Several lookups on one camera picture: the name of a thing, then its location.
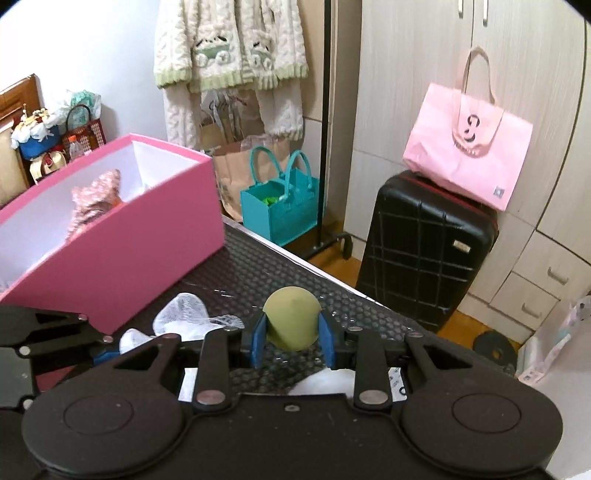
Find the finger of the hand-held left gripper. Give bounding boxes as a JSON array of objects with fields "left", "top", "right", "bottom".
[{"left": 0, "top": 306, "right": 122, "bottom": 366}]

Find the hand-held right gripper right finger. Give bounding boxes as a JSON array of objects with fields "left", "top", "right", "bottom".
[{"left": 318, "top": 311, "right": 458, "bottom": 411}]

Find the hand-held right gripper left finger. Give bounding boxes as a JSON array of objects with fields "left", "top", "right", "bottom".
[{"left": 112, "top": 313, "right": 269, "bottom": 415}]

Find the green makeup sponge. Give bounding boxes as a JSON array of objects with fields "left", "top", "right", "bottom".
[{"left": 262, "top": 286, "right": 322, "bottom": 352}]

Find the white mesh cloth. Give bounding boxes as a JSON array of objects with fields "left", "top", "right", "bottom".
[{"left": 119, "top": 292, "right": 245, "bottom": 352}]

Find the pink cardboard box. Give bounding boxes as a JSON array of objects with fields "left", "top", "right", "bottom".
[{"left": 0, "top": 133, "right": 226, "bottom": 335}]

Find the pink floral cloth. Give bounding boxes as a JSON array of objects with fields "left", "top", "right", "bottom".
[{"left": 65, "top": 169, "right": 124, "bottom": 243}]

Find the white wipes packet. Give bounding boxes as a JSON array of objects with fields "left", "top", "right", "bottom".
[{"left": 178, "top": 364, "right": 409, "bottom": 403}]

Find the teal tote bag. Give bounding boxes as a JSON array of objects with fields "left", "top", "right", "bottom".
[{"left": 240, "top": 145, "right": 320, "bottom": 247}]

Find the black suitcase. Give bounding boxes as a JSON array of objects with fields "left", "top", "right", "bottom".
[{"left": 355, "top": 170, "right": 500, "bottom": 334}]

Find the black weight plate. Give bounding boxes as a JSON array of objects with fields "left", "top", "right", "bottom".
[{"left": 473, "top": 330, "right": 518, "bottom": 370}]

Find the brown paper bag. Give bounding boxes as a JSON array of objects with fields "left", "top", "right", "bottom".
[{"left": 212, "top": 136, "right": 291, "bottom": 222}]

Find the wooden furniture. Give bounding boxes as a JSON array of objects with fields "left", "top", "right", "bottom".
[{"left": 0, "top": 74, "right": 44, "bottom": 208}]

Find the black clothes rack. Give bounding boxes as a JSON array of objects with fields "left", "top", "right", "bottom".
[{"left": 295, "top": 0, "right": 355, "bottom": 260}]

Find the plastic drink bottle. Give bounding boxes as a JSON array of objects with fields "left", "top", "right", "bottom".
[{"left": 62, "top": 129, "right": 86, "bottom": 162}]

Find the red woven basket bag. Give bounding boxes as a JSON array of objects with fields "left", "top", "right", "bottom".
[{"left": 60, "top": 104, "right": 108, "bottom": 154}]

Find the beige printed paper bag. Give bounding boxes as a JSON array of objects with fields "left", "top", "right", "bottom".
[{"left": 199, "top": 90, "right": 264, "bottom": 153}]

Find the white plastic bag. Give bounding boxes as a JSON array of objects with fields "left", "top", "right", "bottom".
[{"left": 515, "top": 295, "right": 591, "bottom": 386}]

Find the pink tote bag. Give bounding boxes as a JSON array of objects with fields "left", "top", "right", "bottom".
[{"left": 403, "top": 46, "right": 534, "bottom": 212}]

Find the light wooden wardrobe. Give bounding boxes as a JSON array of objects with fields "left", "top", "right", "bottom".
[{"left": 332, "top": 0, "right": 591, "bottom": 344}]

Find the cream and green fleece pajamas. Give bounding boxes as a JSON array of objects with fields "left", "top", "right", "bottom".
[{"left": 153, "top": 0, "right": 309, "bottom": 148}]

